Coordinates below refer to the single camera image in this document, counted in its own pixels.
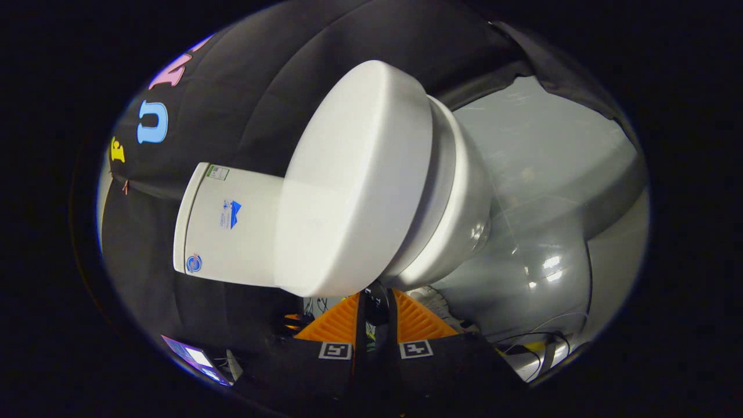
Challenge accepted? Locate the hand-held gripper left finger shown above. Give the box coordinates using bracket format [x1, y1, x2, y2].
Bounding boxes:
[232, 292, 368, 416]

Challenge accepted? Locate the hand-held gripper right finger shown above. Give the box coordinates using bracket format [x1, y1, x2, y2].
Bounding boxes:
[387, 289, 524, 417]

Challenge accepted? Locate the white toilet lid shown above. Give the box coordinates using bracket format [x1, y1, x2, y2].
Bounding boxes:
[274, 60, 434, 298]

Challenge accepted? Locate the white toilet tank and bowl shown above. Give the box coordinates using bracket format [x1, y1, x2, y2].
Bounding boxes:
[173, 96, 495, 292]

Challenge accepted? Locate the white toilet seat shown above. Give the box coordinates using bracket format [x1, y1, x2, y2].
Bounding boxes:
[401, 96, 461, 275]

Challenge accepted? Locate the white ribbed power strip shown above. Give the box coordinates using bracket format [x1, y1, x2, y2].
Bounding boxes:
[408, 285, 480, 335]

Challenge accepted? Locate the glowing screen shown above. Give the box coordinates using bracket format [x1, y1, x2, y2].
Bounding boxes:
[161, 334, 234, 387]

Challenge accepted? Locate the black backdrop cloth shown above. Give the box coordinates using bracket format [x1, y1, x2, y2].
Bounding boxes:
[99, 0, 642, 378]

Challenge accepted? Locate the bundle of floor cables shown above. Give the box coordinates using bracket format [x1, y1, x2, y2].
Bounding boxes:
[492, 312, 590, 383]

